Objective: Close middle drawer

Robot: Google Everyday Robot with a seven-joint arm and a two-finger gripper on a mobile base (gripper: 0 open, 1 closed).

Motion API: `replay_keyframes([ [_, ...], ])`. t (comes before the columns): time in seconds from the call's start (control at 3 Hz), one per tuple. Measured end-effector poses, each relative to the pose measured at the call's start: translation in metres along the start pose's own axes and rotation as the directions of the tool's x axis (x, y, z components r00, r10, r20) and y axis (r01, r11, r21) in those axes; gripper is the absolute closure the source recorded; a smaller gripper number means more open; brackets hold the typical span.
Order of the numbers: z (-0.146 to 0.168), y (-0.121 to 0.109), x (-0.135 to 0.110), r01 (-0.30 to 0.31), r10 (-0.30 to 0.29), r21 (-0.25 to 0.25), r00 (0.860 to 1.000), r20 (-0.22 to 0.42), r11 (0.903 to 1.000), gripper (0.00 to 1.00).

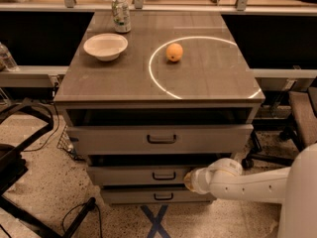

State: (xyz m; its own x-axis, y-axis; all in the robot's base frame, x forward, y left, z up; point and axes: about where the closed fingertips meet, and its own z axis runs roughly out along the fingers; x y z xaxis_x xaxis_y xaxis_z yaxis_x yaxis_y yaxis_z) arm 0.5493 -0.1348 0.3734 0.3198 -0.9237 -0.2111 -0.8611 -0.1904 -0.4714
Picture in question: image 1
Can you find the black floor cable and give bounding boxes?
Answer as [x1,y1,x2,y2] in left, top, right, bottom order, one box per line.
[60,198,104,238]

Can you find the plastic water bottle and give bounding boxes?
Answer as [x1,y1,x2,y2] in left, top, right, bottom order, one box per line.
[0,43,19,71]

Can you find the wire basket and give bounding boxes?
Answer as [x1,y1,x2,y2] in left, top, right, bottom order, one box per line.
[56,126,79,160]

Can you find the top drawer with handle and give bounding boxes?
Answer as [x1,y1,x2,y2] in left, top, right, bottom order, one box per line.
[66,124,253,155]

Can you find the blue tape cross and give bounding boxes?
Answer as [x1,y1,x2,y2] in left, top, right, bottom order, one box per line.
[141,205,171,238]

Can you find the white bowl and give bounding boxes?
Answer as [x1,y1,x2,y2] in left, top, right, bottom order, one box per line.
[83,33,128,61]

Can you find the black office chair right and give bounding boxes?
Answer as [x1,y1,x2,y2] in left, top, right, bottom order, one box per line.
[242,78,317,170]

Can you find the orange fruit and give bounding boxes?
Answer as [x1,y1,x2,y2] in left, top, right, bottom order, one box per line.
[165,43,183,62]

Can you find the grey drawer cabinet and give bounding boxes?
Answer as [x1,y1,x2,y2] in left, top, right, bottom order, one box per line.
[54,11,264,191]

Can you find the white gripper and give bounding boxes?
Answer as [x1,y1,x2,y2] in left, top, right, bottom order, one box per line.
[183,168,210,194]

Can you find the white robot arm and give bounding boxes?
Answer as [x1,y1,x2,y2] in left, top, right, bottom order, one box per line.
[184,144,317,238]

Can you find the green white soda can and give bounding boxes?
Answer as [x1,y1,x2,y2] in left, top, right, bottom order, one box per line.
[112,0,132,33]

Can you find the black chair left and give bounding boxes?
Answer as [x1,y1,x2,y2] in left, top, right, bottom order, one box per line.
[0,98,96,238]

